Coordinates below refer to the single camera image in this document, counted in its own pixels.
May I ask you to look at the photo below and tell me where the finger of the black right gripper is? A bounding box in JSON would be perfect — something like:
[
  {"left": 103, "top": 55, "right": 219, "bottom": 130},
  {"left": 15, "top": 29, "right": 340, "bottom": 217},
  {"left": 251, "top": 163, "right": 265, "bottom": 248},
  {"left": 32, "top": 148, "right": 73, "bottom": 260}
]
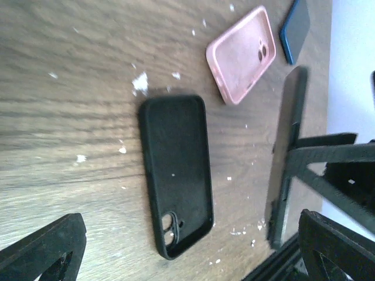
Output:
[
  {"left": 288, "top": 142, "right": 374, "bottom": 169},
  {"left": 295, "top": 133, "right": 375, "bottom": 217}
]

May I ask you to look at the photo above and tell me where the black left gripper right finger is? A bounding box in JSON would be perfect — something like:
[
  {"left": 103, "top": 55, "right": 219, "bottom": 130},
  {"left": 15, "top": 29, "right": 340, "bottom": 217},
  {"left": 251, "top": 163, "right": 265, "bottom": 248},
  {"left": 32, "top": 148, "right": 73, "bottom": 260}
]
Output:
[{"left": 298, "top": 209, "right": 374, "bottom": 280}]

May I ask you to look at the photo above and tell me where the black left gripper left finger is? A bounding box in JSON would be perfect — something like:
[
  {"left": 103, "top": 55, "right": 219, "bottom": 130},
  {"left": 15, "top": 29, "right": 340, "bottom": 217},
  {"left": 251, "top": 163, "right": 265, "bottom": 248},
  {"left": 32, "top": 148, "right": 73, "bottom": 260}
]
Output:
[{"left": 1, "top": 213, "right": 86, "bottom": 280}]

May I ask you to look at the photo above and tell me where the black smartphone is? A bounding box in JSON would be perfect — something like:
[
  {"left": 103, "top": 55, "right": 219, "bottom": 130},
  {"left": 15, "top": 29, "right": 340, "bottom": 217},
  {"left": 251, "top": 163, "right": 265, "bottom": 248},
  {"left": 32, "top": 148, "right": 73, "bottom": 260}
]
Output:
[{"left": 265, "top": 66, "right": 309, "bottom": 250}]

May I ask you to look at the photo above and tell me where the pink phone case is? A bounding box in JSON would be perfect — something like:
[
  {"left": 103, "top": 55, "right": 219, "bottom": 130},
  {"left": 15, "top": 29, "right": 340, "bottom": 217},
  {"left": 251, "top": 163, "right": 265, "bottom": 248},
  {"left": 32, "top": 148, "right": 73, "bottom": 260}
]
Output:
[{"left": 206, "top": 5, "right": 277, "bottom": 105}]

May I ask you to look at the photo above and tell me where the black phone case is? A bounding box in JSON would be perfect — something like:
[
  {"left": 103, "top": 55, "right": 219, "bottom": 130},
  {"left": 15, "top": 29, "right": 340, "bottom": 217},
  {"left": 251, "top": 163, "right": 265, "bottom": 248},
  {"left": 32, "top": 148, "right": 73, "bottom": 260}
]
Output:
[{"left": 138, "top": 95, "right": 214, "bottom": 261}]

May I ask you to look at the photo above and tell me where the blue smartphone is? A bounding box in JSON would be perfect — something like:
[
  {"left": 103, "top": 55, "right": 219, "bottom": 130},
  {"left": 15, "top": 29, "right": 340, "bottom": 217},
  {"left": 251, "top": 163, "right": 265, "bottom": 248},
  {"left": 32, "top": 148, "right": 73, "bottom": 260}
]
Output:
[{"left": 279, "top": 0, "right": 310, "bottom": 65}]

